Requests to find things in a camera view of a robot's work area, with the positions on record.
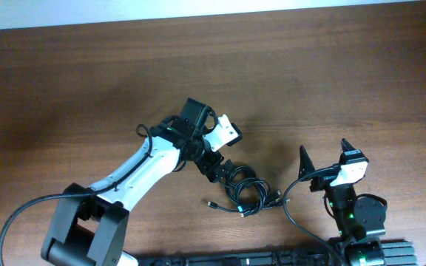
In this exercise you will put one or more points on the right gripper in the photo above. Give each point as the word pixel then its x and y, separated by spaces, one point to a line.
pixel 322 179

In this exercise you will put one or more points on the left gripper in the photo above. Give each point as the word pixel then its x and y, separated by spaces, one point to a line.
pixel 214 168

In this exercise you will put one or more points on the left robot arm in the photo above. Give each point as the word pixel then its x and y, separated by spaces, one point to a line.
pixel 89 224

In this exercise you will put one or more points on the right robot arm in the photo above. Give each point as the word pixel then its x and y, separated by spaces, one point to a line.
pixel 359 217

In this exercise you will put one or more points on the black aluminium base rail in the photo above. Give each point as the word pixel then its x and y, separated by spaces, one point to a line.
pixel 400 253

